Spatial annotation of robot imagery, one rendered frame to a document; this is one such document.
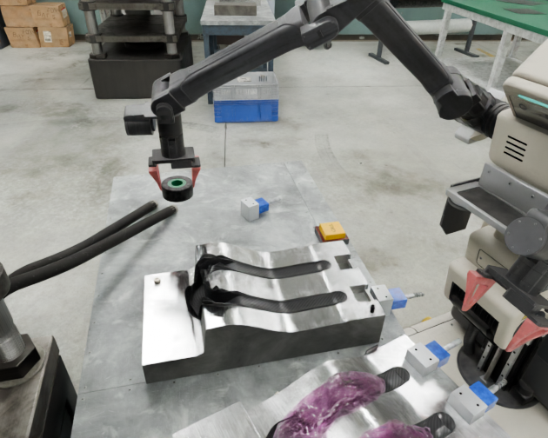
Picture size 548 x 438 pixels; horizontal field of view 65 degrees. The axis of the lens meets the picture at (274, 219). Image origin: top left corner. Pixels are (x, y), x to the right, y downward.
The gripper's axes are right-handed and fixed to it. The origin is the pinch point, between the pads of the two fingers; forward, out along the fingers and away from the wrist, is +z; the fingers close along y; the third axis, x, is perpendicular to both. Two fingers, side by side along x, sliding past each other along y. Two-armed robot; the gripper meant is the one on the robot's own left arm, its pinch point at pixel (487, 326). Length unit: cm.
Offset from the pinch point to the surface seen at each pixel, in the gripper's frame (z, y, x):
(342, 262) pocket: 14.0, -36.9, 1.7
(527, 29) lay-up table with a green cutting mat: -120, -231, 267
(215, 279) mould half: 23, -36, -31
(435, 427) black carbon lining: 18.4, 5.4, -3.9
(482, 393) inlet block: 11.7, 4.5, 5.1
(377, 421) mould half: 19.3, 2.4, -15.5
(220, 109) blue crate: 52, -337, 91
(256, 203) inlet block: 19, -72, -6
